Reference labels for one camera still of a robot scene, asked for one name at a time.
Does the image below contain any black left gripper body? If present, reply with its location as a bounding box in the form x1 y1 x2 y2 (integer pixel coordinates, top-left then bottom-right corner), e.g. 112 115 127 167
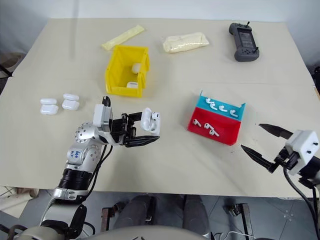
109 113 138 146

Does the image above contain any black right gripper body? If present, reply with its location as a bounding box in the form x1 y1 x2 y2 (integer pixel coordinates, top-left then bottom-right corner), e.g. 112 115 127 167
273 146 300 172

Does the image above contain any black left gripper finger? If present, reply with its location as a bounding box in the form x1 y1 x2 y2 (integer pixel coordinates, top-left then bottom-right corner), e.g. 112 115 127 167
127 111 145 123
124 135 161 149

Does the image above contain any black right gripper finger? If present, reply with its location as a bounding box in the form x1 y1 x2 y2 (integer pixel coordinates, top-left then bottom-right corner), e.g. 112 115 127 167
240 144 279 174
258 123 294 139

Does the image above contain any yellow plastic bin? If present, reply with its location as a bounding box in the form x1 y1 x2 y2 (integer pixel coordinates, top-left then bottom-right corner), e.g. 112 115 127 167
104 44 151 99

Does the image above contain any red and teal tray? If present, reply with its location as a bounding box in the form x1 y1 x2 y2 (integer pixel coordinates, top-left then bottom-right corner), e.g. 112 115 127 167
186 88 247 147

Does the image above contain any long pale yellow packet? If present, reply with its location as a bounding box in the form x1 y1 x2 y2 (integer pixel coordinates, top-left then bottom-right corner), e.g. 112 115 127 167
101 24 146 52

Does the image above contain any cream granule-filled plastic bag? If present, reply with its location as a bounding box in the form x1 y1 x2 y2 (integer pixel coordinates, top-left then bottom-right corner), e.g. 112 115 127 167
162 31 211 54

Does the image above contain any grey handheld remote controller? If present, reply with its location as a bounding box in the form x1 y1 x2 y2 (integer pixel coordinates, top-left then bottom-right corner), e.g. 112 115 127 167
228 21 261 63

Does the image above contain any white cloth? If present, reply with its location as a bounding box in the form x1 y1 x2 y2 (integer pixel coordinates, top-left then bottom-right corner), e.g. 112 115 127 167
0 185 40 219

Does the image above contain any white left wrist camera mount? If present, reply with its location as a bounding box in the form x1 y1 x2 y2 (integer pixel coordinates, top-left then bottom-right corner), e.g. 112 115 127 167
92 103 114 133

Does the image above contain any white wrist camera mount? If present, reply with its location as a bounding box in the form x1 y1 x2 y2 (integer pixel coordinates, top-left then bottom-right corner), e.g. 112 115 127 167
92 103 114 133
284 129 320 176

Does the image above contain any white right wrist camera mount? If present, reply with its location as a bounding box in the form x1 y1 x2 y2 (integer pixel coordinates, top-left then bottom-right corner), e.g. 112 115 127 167
284 129 320 176

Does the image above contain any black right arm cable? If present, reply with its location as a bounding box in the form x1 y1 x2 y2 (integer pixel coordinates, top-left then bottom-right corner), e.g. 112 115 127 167
283 166 320 240

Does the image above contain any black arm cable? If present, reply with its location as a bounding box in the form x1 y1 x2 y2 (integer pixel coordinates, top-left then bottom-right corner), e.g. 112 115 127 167
283 166 320 240
79 143 114 203

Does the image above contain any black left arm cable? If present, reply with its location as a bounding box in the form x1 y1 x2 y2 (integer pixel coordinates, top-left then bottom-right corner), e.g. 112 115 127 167
79 143 114 203

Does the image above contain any metal table leg bracket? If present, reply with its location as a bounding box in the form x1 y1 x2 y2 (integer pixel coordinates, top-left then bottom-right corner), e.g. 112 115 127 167
100 202 126 235
224 202 255 240

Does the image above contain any thin white cable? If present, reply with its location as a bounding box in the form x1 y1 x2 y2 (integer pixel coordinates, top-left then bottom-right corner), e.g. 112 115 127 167
217 230 252 240

